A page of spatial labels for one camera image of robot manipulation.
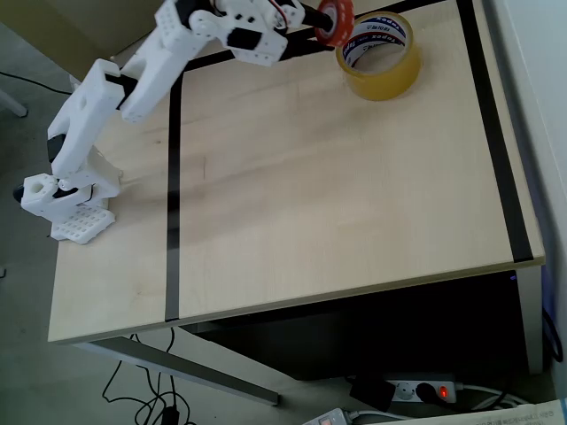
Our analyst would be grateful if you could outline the long black tape strip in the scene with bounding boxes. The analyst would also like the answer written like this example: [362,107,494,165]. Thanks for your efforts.
[164,66,185,323]
[185,0,449,72]
[455,0,535,263]

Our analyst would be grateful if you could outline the red and black servo wire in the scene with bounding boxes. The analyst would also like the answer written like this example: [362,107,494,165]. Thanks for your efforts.
[268,0,297,32]

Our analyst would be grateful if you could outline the black power adapter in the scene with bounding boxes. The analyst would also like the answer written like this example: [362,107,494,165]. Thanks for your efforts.
[348,375,397,411]

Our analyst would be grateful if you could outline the white perforated arm base plate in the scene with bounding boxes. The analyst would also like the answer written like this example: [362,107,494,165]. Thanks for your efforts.
[50,204,117,245]

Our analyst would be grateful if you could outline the white power strip red switch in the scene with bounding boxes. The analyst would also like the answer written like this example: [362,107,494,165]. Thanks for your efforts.
[383,374,458,405]

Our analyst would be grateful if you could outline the brown cardboard box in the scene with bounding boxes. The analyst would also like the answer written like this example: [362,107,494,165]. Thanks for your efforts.
[0,0,203,86]

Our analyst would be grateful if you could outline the grey slanted table leg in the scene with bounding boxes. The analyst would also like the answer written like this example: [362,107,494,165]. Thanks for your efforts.
[74,335,281,407]

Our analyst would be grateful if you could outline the white upright table leg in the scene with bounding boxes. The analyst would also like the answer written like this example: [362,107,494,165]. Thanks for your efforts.
[514,264,545,376]

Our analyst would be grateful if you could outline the white printed paper sheet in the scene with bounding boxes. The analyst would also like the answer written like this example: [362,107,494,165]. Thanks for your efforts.
[384,397,567,425]

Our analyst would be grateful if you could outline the white furniture foot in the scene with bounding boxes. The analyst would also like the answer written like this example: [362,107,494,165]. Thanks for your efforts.
[0,86,29,119]

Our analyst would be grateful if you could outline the thin black cable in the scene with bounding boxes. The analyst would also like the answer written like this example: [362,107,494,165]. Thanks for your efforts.
[0,71,74,95]

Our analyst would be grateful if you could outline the white power strip orange light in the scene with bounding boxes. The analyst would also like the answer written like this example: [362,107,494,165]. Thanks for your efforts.
[302,406,352,425]

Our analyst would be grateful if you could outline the large yellow tape roll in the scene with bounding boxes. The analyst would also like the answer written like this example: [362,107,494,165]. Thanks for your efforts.
[335,11,423,102]

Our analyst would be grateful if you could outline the black looped cable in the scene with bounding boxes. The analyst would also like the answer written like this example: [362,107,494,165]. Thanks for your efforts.
[541,307,564,365]

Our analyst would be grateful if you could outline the black floor cable bundle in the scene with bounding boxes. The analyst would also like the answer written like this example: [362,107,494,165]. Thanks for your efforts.
[102,329,196,425]

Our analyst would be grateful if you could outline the black round plug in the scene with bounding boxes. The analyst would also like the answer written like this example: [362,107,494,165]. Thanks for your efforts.
[415,382,439,405]

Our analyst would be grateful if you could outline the red tape roll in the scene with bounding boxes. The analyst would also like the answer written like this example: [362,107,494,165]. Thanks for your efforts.
[315,0,356,49]

